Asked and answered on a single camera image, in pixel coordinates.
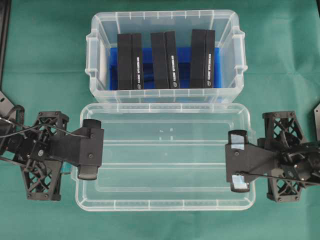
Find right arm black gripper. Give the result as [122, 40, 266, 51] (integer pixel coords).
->
[225, 111, 320, 202]

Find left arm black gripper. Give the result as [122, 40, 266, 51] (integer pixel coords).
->
[14, 111, 104, 201]

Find clear plastic box lid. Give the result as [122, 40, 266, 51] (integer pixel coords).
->
[75, 103, 256, 212]

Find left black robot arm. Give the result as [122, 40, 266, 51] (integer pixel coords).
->
[0, 93, 104, 201]

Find clear plastic storage box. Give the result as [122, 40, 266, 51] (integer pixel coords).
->
[85, 9, 248, 103]

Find white tape marks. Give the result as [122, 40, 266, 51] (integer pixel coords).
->
[158, 127, 174, 141]

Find green table cloth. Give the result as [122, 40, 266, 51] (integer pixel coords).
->
[0, 0, 320, 240]

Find left black rectangular case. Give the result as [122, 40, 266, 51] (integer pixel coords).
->
[117, 33, 144, 91]

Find black rectangular case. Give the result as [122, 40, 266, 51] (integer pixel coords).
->
[150, 31, 180, 89]
[189, 29, 216, 89]
[117, 33, 144, 91]

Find middle black rectangular case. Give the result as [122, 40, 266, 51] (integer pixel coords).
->
[150, 31, 180, 89]

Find right black rectangular case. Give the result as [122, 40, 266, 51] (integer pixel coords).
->
[189, 29, 216, 89]

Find blue foam insert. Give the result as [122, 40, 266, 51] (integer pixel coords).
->
[106, 47, 223, 103]

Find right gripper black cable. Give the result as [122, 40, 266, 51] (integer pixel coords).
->
[238, 170, 320, 181]

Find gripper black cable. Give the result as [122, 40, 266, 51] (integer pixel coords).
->
[238, 170, 320, 181]
[0, 104, 87, 140]

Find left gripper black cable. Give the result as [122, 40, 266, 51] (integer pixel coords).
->
[0, 104, 87, 140]

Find black frame post left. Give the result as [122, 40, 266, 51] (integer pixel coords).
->
[0, 0, 12, 84]

